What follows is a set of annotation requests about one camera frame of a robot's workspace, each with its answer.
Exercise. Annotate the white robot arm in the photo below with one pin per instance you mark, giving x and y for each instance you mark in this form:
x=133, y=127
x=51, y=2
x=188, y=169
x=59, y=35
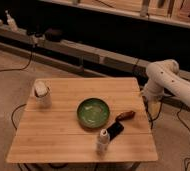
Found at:
x=164, y=75

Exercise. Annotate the green ceramic bowl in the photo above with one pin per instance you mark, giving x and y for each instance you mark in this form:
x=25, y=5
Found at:
x=93, y=113

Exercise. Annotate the wooden table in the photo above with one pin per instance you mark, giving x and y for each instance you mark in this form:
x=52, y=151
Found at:
x=54, y=135

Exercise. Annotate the black smartphone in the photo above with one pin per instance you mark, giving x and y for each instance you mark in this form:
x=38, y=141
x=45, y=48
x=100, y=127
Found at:
x=115, y=129

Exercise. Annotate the white cup with lid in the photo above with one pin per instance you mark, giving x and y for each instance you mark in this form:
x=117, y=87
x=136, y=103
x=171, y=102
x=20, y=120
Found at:
x=42, y=94

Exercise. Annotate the small white bottle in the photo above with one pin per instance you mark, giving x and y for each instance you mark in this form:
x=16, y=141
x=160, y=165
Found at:
x=103, y=140

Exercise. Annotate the dark round object on ledge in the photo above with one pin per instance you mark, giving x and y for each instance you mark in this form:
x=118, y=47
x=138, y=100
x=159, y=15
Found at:
x=54, y=35

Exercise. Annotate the white spray bottle background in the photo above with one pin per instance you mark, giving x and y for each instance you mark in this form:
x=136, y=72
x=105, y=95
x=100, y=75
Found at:
x=11, y=22

